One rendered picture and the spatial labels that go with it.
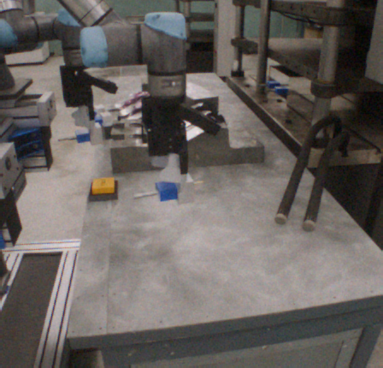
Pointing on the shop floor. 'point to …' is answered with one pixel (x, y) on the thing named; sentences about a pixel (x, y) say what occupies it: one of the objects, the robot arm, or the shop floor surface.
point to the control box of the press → (374, 224)
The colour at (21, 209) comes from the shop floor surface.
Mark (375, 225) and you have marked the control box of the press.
